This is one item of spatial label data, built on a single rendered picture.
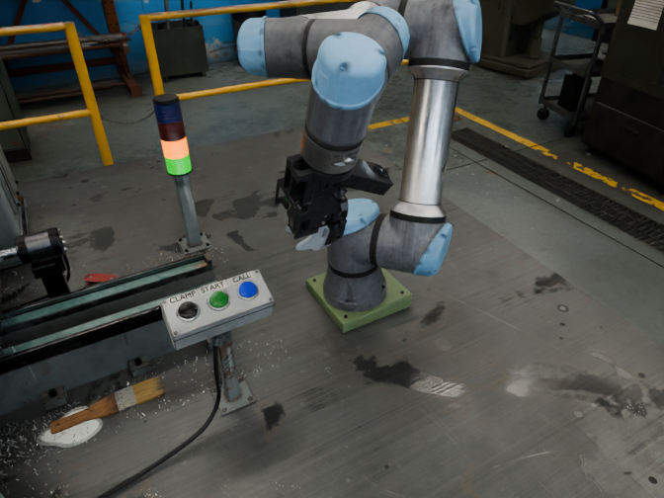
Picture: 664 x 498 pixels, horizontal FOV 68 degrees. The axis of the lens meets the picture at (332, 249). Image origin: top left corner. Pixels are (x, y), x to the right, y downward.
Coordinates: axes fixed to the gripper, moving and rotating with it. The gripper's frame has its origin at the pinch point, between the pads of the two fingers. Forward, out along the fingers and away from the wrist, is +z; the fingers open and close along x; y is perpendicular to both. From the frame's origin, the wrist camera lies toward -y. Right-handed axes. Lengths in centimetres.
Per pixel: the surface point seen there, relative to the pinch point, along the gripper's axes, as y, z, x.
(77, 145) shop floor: 26, 236, -290
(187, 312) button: 22.3, 7.3, 0.7
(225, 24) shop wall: -163, 262, -467
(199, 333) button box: 21.5, 9.8, 3.6
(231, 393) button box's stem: 17.5, 30.6, 8.1
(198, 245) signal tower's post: 8, 52, -42
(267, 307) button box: 9.9, 9.3, 3.6
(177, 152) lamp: 9, 25, -51
